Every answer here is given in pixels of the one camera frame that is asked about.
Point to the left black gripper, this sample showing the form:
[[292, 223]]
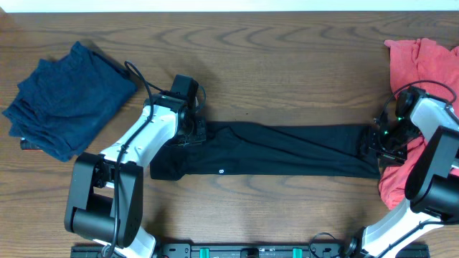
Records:
[[201, 136]]

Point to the black t-shirt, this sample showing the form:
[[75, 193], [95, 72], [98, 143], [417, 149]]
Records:
[[238, 148]]

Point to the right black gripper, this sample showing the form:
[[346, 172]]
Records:
[[397, 159]]

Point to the red t-shirt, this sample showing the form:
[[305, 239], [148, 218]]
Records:
[[412, 60]]

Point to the folded navy blue garment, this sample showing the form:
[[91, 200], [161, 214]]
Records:
[[63, 105]]

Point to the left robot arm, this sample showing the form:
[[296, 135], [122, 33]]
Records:
[[105, 201]]

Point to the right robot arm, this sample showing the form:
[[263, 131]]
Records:
[[431, 190]]

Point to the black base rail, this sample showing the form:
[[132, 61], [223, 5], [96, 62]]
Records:
[[234, 251]]

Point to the dark folded garment under stack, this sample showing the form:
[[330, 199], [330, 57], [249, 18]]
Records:
[[26, 145]]

